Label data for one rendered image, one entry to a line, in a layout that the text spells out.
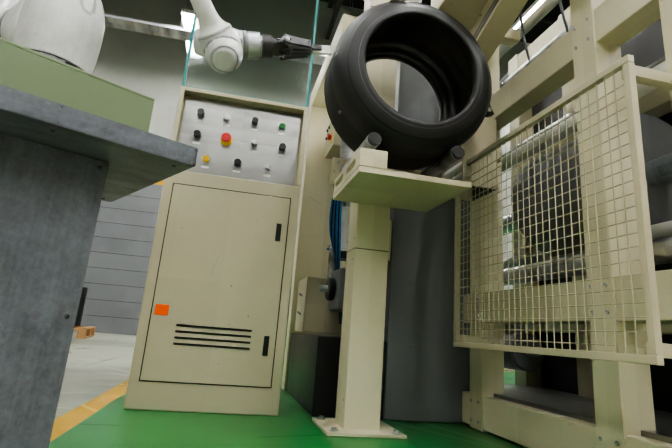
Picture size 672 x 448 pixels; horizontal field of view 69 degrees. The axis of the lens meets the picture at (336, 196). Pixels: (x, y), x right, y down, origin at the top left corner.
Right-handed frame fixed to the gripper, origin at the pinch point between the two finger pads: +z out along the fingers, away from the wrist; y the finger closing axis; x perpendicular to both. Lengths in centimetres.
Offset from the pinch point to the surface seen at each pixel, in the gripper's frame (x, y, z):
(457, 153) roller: 40, -10, 40
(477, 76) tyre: 13, -12, 50
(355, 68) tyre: 12.5, -11.2, 8.0
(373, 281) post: 76, 27, 20
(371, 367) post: 105, 27, 17
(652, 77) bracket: 37, -58, 67
